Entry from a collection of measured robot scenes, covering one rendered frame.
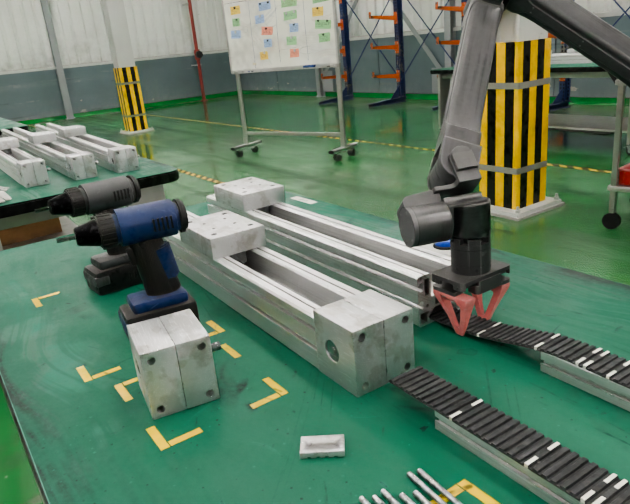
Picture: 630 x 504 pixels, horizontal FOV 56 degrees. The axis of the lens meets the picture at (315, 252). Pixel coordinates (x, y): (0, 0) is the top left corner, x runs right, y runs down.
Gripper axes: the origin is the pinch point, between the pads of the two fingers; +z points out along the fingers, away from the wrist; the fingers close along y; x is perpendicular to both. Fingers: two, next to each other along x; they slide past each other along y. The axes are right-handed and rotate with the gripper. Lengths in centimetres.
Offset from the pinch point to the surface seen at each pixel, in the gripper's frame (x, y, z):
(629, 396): 25.9, 2.4, -0.8
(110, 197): -60, 35, -19
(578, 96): -476, -740, 69
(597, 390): 22.0, 2.4, 0.2
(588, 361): 20.0, 1.3, -2.5
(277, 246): -50, 5, -3
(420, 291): -6.3, 4.4, -5.0
